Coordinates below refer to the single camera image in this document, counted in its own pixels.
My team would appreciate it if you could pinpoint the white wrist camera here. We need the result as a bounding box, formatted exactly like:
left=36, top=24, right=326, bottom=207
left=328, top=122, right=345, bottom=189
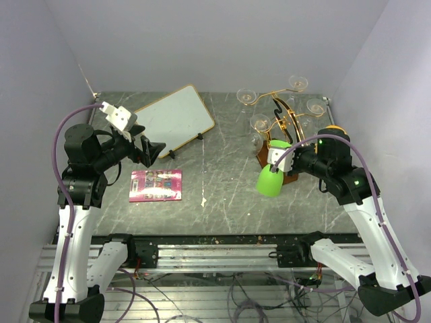
left=267, top=147, right=294, bottom=173
left=99, top=102, right=137, bottom=142

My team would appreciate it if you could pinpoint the yellow framed whiteboard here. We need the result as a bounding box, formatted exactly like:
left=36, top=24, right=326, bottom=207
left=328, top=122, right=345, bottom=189
left=135, top=84, right=215, bottom=158

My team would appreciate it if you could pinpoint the pink booklet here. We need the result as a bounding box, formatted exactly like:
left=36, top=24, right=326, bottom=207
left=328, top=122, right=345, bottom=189
left=129, top=169, right=183, bottom=203

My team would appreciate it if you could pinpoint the green plastic goblet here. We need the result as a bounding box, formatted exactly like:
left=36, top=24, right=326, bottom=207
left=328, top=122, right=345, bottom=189
left=256, top=139, right=292, bottom=197

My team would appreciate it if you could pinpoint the aluminium mounting rail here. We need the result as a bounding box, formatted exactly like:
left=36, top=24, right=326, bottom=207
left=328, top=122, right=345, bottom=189
left=40, top=234, right=374, bottom=272

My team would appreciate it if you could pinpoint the clear small wine glass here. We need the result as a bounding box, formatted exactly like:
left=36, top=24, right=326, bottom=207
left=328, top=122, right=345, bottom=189
left=289, top=75, right=308, bottom=107

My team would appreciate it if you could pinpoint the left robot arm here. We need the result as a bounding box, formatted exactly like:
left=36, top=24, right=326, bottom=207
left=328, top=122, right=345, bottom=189
left=29, top=124, right=166, bottom=322

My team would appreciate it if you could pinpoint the clear front wine glass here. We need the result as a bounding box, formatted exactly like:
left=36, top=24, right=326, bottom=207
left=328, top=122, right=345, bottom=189
left=250, top=114, right=272, bottom=156

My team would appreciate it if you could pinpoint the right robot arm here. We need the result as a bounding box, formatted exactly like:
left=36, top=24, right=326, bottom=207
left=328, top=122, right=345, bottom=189
left=291, top=129, right=430, bottom=322

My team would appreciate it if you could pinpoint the purple cable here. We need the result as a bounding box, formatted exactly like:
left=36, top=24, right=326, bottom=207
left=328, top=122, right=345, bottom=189
left=265, top=134, right=422, bottom=322
left=50, top=103, right=159, bottom=323

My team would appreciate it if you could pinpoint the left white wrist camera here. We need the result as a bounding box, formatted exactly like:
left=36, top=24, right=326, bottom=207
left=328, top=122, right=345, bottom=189
left=99, top=102, right=137, bottom=142

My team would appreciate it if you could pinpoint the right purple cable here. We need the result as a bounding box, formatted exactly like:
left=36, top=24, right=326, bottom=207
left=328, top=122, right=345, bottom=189
left=265, top=134, right=422, bottom=322

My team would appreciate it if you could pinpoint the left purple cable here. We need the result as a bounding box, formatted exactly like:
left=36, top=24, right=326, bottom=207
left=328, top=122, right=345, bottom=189
left=50, top=103, right=159, bottom=323

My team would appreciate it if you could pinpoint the clear tall wine glass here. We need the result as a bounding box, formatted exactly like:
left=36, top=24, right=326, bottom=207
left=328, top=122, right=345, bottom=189
left=236, top=88, right=257, bottom=113

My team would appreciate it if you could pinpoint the orange plastic goblet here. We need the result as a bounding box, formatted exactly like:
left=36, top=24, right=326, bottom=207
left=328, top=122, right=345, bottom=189
left=325, top=125, right=347, bottom=135

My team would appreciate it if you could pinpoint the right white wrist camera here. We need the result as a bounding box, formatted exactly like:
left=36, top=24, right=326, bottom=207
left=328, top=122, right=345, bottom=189
left=267, top=147, right=294, bottom=173

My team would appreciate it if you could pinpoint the gold wine glass rack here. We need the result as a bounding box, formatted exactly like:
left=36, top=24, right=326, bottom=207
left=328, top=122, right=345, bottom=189
left=253, top=88, right=306, bottom=168

